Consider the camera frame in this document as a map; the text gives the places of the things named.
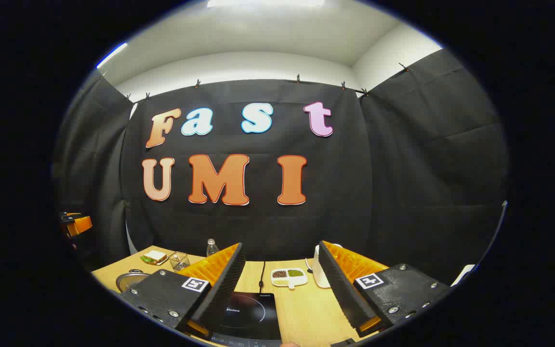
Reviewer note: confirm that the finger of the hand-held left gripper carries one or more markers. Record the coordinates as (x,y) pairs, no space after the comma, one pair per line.
(81,225)

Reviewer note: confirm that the pile of green mung beans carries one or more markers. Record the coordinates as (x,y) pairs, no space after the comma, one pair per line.
(295,273)

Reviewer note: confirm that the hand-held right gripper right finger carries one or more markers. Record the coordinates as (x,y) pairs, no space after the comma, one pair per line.
(337,284)

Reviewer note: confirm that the black induction cooktop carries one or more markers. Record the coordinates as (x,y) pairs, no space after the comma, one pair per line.
(253,313)

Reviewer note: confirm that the clear plastic water bottle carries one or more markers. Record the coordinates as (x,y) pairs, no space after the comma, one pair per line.
(212,248)

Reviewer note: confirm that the sandwich with lettuce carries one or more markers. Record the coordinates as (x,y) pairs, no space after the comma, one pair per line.
(154,256)

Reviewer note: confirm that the white toaster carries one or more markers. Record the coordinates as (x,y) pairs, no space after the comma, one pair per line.
(320,274)

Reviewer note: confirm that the black backdrop cloth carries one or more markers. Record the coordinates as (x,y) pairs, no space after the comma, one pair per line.
(335,202)

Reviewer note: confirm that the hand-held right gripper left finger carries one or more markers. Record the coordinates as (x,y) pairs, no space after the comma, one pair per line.
(224,284)

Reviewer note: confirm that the pile of red beans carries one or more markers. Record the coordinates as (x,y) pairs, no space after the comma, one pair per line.
(279,274)

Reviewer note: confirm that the white paper sheet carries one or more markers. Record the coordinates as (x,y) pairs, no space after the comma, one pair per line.
(463,273)

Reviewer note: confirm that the white divided dish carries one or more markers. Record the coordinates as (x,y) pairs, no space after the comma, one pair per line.
(289,278)

